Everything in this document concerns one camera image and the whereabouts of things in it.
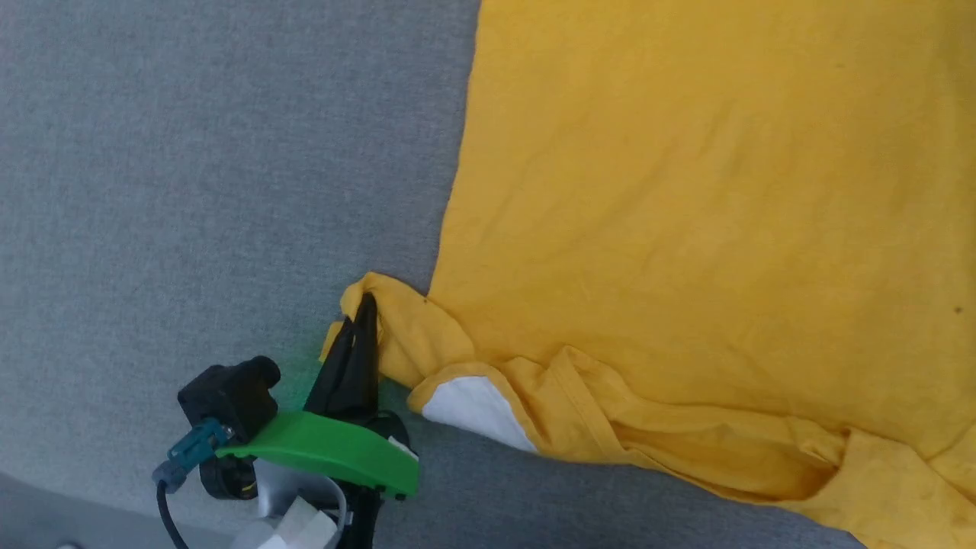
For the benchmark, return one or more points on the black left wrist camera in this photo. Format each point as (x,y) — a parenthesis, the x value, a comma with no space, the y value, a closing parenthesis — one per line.
(229,396)

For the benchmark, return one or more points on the grey fabric sofa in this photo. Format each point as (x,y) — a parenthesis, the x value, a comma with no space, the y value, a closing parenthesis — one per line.
(191,191)

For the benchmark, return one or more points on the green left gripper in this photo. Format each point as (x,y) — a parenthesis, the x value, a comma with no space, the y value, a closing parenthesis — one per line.
(335,450)

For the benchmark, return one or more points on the yellow cartoon print shirt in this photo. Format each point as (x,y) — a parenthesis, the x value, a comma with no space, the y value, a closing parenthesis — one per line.
(686,229)

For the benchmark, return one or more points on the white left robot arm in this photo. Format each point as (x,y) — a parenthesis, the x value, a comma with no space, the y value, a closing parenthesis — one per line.
(297,526)

